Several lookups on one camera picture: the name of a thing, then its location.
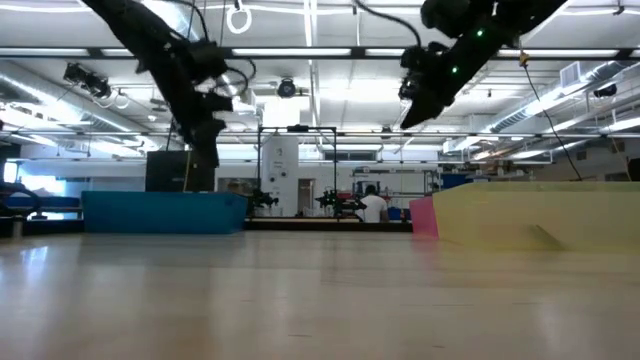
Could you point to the black metal station frame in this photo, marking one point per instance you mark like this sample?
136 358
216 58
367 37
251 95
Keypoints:
300 128

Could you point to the yellow plastic bin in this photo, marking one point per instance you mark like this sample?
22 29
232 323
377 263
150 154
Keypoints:
500 220

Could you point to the round black ceiling fixture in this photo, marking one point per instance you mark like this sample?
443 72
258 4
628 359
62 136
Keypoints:
287 87

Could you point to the black ceiling camera rig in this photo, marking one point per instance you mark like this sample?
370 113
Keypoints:
87 80

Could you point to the red plastic bin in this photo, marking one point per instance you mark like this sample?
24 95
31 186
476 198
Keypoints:
422 217

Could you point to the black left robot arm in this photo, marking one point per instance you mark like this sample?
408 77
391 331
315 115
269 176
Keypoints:
130 25

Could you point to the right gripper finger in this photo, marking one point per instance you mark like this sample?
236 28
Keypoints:
415 107
427 110

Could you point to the blue plastic bin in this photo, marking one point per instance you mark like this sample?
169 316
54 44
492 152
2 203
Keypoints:
150 212

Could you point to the silver ventilation duct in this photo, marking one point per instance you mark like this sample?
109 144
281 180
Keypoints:
30 87

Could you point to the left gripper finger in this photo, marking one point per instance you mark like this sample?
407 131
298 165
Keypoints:
201 145
215 142

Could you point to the person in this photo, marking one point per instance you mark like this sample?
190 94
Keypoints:
372 207

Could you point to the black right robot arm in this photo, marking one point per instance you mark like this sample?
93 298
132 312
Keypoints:
500 30

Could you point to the white air vent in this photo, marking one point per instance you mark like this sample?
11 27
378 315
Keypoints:
570 75

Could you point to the background black robot arm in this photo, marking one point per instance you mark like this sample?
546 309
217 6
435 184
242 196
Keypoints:
262 200
335 202

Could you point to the blue crate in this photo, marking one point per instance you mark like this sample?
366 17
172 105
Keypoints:
455 181
395 214

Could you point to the black aluminium table frame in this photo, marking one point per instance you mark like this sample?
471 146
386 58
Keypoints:
300 226

